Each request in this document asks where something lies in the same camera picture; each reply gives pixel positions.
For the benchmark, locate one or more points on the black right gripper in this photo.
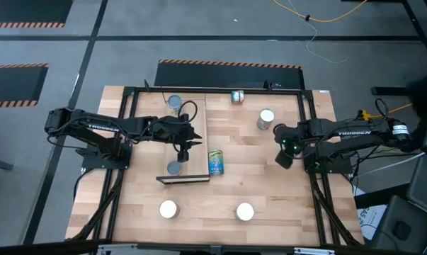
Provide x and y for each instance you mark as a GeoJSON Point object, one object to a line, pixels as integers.
{"type": "Point", "coordinates": [287, 136]}

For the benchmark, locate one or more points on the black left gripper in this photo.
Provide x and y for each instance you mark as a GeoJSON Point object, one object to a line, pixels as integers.
{"type": "Point", "coordinates": [170, 129]}

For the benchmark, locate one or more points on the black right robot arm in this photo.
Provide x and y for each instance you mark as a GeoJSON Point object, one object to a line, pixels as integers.
{"type": "Point", "coordinates": [354, 134]}

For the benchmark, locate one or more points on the silver aluminium bracket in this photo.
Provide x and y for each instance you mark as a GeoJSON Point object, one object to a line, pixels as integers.
{"type": "Point", "coordinates": [314, 251]}
{"type": "Point", "coordinates": [115, 248]}

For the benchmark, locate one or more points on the green yellow label can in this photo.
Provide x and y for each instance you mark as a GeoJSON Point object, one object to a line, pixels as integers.
{"type": "Point", "coordinates": [174, 102]}

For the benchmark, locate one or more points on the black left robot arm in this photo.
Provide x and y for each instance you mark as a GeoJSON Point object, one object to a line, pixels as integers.
{"type": "Point", "coordinates": [103, 127]}

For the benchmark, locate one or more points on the white printed box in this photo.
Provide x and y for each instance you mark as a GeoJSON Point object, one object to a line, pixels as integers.
{"type": "Point", "coordinates": [372, 219]}

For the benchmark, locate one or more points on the dark gray desk top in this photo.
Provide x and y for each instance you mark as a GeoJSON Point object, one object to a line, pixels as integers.
{"type": "Point", "coordinates": [425, 187]}

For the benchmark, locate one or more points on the dark gray desk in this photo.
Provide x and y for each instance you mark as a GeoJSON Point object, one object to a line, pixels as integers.
{"type": "Point", "coordinates": [411, 219]}
{"type": "Point", "coordinates": [425, 187]}

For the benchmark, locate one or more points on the black desk leg frame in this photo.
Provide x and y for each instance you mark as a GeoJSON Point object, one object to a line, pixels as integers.
{"type": "Point", "coordinates": [390, 91]}

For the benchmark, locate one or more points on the orange pineapple label can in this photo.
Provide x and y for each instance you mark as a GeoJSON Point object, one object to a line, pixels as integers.
{"type": "Point", "coordinates": [169, 209]}

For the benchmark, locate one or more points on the short yellow pink rings can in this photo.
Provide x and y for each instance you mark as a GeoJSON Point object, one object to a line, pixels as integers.
{"type": "Point", "coordinates": [174, 168]}

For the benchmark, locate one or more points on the black table frame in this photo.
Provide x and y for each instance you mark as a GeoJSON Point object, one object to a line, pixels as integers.
{"type": "Point", "coordinates": [216, 90]}

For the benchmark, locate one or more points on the blue cherries label can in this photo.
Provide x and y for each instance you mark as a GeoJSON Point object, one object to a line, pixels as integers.
{"type": "Point", "coordinates": [216, 163]}

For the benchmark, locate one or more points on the tall peaches label can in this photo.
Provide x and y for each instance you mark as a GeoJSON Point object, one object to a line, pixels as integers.
{"type": "Point", "coordinates": [266, 117]}

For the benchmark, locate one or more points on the yellow power plug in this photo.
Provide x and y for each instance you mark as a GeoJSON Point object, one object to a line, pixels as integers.
{"type": "Point", "coordinates": [364, 115]}

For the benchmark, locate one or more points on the dark gray lower desk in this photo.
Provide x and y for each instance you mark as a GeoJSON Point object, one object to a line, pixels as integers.
{"type": "Point", "coordinates": [411, 219]}

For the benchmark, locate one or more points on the wooden shelf with black frame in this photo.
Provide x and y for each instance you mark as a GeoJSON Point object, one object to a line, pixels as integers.
{"type": "Point", "coordinates": [199, 156]}

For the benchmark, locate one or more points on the black hazard-striped floor mat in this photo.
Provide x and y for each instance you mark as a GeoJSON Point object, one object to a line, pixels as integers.
{"type": "Point", "coordinates": [15, 85]}
{"type": "Point", "coordinates": [227, 76]}
{"type": "Point", "coordinates": [29, 10]}

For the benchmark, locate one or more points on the small orange fruit label can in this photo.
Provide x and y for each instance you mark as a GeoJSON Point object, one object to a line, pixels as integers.
{"type": "Point", "coordinates": [237, 96]}

